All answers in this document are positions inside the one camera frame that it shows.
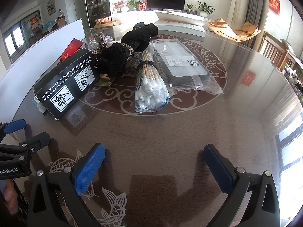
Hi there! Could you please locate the red flower bouquet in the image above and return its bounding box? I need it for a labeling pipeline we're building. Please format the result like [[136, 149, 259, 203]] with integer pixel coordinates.
[[113, 0, 125, 13]]

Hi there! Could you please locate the potted green plant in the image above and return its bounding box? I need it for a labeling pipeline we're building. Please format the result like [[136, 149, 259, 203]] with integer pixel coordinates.
[[196, 1, 216, 17]]

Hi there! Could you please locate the orange lounge chair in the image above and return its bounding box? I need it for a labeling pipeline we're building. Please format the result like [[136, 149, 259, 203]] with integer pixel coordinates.
[[208, 19, 261, 43]]

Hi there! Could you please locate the grey item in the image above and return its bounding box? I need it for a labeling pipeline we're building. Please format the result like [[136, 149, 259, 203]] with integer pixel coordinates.
[[152, 38, 223, 95]]

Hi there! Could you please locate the white tv console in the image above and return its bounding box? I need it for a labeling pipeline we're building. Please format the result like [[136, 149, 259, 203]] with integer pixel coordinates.
[[111, 10, 211, 29]]

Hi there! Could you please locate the large white storage box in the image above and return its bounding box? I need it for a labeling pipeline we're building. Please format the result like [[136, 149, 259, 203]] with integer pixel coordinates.
[[0, 19, 85, 122]]

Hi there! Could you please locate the black television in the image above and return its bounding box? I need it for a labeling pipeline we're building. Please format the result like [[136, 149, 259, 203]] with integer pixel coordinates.
[[147, 0, 185, 10]]

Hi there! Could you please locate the red wall hanging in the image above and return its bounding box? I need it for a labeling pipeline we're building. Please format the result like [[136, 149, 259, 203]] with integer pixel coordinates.
[[269, 0, 280, 15]]

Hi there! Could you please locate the dark glass display cabinet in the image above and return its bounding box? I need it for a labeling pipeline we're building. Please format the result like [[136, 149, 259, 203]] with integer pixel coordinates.
[[85, 0, 111, 29]]

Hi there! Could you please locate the black velvet bow hair tie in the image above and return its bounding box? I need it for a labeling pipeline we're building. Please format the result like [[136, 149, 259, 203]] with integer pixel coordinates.
[[94, 23, 159, 81]]

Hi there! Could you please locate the small potted plant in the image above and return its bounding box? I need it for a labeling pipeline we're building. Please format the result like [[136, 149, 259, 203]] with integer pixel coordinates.
[[186, 4, 193, 14]]

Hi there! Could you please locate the rhinestone bow hair clip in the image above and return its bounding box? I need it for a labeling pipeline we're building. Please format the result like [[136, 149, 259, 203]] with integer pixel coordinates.
[[87, 31, 113, 55]]

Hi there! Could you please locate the cotton swab bag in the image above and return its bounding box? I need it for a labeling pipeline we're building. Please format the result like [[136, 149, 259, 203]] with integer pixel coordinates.
[[134, 43, 169, 113]]

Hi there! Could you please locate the red snack packet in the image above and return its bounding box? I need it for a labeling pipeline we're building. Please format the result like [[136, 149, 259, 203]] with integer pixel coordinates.
[[60, 38, 84, 62]]

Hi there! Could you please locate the person's left hand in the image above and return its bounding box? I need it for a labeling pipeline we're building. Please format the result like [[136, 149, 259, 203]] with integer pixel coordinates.
[[4, 179, 18, 215]]

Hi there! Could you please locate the wooden dining chair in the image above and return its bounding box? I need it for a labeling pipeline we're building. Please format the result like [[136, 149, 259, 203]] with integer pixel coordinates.
[[259, 32, 288, 70]]

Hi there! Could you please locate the grey curtain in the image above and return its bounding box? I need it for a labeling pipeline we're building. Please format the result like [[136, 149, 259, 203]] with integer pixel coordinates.
[[243, 0, 266, 50]]

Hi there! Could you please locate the black printed cardboard box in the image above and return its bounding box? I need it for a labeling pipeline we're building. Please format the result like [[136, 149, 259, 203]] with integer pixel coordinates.
[[33, 48, 100, 119]]

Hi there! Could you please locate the framed wall painting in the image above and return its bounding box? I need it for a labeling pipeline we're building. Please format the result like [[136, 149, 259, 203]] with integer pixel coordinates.
[[46, 0, 56, 16]]

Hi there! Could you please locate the white open gift box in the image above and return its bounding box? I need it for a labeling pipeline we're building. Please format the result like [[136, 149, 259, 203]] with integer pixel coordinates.
[[155, 10, 211, 37]]

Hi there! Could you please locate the green plant beside flowers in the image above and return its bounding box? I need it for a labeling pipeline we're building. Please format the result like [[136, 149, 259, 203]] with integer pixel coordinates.
[[127, 0, 140, 11]]

